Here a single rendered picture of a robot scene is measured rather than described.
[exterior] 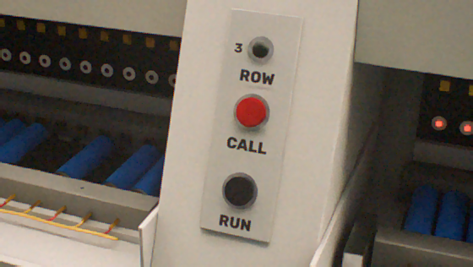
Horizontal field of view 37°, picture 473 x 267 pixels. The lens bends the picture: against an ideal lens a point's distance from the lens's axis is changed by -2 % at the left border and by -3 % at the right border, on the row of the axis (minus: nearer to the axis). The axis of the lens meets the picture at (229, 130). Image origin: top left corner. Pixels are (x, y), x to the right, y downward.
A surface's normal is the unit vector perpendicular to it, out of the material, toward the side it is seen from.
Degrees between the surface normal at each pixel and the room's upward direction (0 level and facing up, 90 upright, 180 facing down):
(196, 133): 90
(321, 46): 90
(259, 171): 90
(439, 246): 21
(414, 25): 111
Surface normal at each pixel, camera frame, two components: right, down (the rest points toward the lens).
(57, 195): -0.34, 0.40
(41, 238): 0.02, -0.90
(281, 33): -0.31, 0.04
